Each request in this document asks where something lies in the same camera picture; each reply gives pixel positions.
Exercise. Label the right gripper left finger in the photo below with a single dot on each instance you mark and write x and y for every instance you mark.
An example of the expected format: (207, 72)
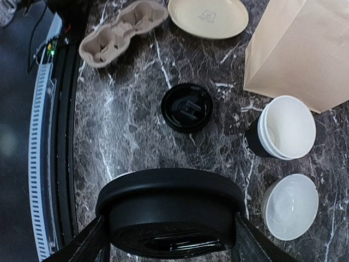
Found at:
(91, 244)

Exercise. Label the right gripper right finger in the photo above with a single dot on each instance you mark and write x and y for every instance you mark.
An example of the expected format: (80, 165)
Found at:
(252, 245)

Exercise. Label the black cup lid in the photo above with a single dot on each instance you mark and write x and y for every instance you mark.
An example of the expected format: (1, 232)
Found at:
(171, 213)

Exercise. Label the stack of black paper cups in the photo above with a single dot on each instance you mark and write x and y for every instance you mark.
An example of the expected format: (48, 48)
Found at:
(285, 130)

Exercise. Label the stack of black cup lids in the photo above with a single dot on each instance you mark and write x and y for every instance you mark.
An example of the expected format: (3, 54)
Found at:
(187, 107)

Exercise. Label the white paper bowl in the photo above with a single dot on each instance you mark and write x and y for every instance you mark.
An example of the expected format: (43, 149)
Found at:
(289, 207)

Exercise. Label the brown cardboard cup carrier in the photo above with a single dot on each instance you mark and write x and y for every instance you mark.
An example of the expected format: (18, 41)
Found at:
(103, 46)

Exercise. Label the beige round plate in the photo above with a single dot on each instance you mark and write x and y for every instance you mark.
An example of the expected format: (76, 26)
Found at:
(209, 19)

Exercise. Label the white slotted cable duct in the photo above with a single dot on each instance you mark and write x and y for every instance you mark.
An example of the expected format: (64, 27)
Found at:
(39, 167)

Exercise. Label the brown paper bag white handles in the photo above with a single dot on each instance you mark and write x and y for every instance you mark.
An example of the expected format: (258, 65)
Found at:
(300, 48)

